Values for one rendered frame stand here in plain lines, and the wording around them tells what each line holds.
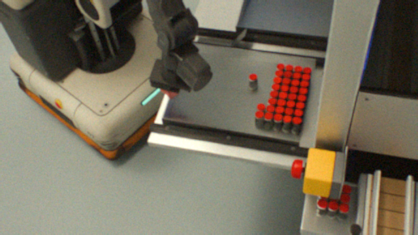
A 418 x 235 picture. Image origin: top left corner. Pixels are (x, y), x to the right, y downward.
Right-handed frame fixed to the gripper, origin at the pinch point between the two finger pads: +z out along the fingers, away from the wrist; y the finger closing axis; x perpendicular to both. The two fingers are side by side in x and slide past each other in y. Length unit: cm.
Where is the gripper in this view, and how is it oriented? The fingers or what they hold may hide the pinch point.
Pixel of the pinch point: (172, 94)
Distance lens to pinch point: 135.7
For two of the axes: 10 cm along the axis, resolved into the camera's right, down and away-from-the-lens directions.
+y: 9.7, 2.5, -0.5
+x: 2.4, -8.2, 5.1
